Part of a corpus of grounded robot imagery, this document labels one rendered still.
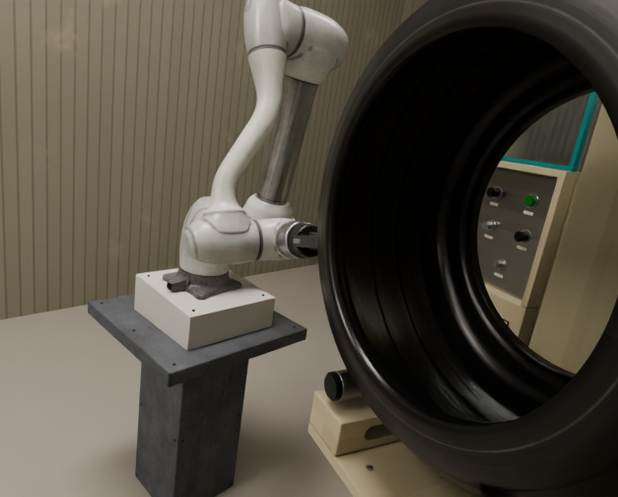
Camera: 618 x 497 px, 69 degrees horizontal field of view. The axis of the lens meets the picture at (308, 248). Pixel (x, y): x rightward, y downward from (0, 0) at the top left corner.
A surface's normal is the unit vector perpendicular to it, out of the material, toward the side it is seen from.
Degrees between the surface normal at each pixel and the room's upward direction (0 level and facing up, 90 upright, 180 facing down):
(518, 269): 90
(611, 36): 82
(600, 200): 90
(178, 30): 90
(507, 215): 90
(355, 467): 0
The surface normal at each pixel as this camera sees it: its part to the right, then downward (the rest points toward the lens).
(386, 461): 0.15, -0.96
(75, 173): 0.72, 0.28
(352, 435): 0.44, 0.30
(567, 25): -0.80, -0.14
